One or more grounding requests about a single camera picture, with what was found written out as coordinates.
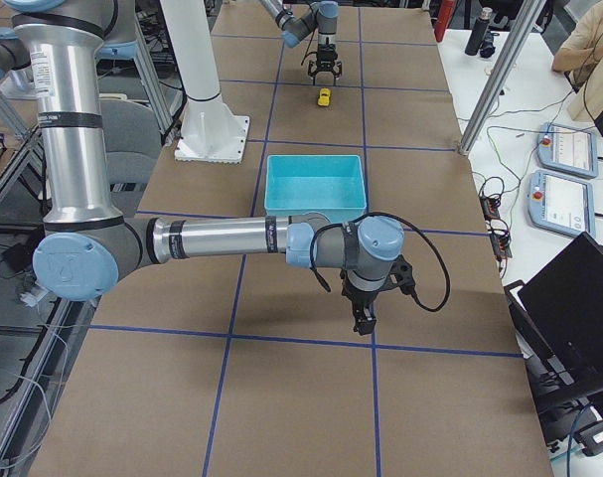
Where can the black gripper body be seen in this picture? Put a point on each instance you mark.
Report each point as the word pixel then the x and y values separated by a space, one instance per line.
pixel 325 52
pixel 361 297

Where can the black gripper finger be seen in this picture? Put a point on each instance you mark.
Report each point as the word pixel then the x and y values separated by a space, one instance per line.
pixel 337 73
pixel 367 321
pixel 358 318
pixel 314 70

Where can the yellow beetle toy car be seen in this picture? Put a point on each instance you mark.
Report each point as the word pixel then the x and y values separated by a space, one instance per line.
pixel 324 97

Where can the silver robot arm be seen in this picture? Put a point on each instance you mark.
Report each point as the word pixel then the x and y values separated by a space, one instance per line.
pixel 89 245
pixel 322 18

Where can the teal plastic bin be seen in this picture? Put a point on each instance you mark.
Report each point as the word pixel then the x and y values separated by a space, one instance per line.
pixel 330 185

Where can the red fire extinguisher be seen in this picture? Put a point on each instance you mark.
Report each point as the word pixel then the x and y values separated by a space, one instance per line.
pixel 444 16

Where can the black water bottle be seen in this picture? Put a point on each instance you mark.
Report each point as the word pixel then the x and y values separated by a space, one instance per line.
pixel 478 32

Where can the orange black electronics board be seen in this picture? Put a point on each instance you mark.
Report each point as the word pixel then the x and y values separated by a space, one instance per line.
pixel 490 207

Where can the grey office chair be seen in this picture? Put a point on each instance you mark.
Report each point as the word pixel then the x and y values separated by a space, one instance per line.
pixel 132 139

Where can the black laptop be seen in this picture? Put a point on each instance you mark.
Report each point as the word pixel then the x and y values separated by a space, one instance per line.
pixel 559 313

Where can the lower teach pendant tablet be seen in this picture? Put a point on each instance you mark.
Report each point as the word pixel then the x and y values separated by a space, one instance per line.
pixel 561 204

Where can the teach pendant tablet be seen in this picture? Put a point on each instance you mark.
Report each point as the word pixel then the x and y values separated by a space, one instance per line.
pixel 561 204
pixel 566 149

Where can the upper teach pendant tablet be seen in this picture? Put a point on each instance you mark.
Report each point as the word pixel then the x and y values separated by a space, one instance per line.
pixel 566 149

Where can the person in beige coat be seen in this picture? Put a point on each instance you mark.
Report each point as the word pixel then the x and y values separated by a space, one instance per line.
pixel 582 51

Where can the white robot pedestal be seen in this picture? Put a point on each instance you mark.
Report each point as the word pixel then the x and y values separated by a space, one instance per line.
pixel 210 132

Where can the aluminium frame post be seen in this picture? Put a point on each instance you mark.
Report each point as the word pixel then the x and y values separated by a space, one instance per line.
pixel 509 53

